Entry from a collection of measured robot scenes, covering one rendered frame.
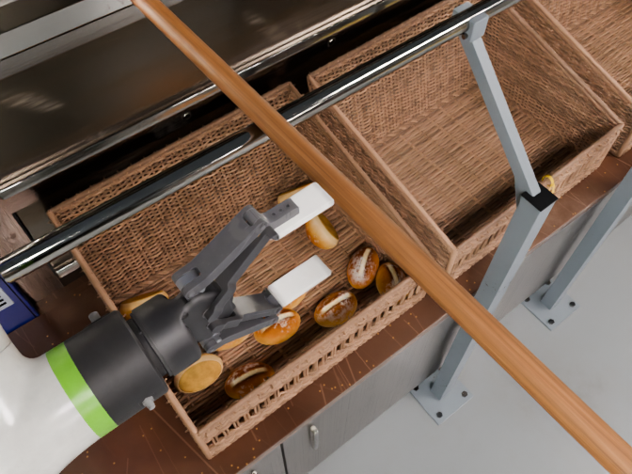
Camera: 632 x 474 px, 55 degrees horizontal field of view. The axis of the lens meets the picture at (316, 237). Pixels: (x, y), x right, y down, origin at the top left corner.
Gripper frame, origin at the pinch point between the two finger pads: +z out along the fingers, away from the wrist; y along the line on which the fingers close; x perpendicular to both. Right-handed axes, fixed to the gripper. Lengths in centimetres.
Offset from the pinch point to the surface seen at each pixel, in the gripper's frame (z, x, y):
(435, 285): 5.7, 12.2, -0.5
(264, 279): 9, -30, 61
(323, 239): 23, -27, 55
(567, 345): 85, 17, 120
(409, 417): 31, 3, 120
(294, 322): 7, -16, 57
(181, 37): 5.1, -35.5, -1.1
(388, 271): 29, -13, 55
